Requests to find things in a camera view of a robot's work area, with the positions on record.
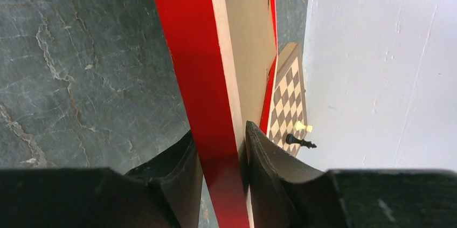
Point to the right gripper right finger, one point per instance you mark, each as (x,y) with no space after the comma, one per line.
(286,192)

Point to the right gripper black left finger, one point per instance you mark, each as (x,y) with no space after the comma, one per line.
(163,192)

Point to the orange picture frame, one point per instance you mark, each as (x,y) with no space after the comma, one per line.
(198,37)

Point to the brown frame backing board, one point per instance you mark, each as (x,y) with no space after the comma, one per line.
(253,44)

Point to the black chess piece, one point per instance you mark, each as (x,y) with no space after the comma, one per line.
(291,139)

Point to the white chess piece top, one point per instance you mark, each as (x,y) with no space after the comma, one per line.
(298,126)

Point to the wooden chessboard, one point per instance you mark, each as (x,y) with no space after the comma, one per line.
(288,102)

